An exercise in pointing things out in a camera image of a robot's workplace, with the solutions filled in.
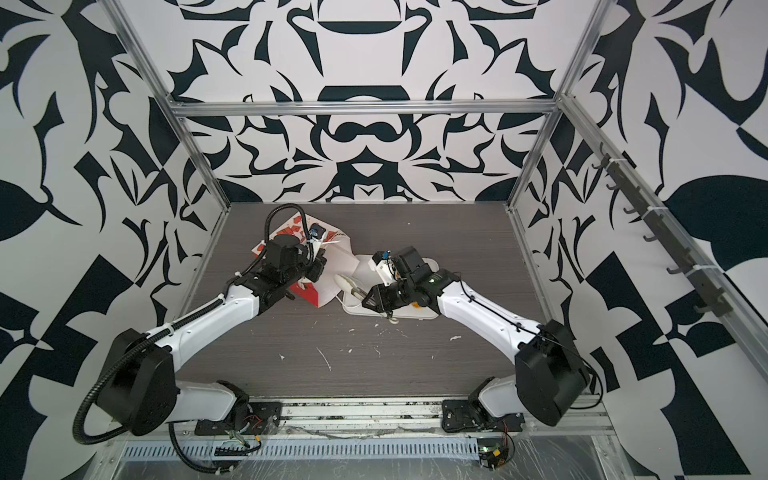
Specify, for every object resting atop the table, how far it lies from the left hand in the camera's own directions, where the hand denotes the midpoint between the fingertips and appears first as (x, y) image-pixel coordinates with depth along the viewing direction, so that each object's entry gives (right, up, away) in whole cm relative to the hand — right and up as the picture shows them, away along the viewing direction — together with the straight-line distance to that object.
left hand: (322, 243), depth 84 cm
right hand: (+13, -15, -6) cm, 21 cm away
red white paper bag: (+1, -1, +14) cm, 14 cm away
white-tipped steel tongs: (+8, -11, -2) cm, 14 cm away
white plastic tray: (+11, -12, +17) cm, 23 cm away
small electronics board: (+43, -48, -13) cm, 66 cm away
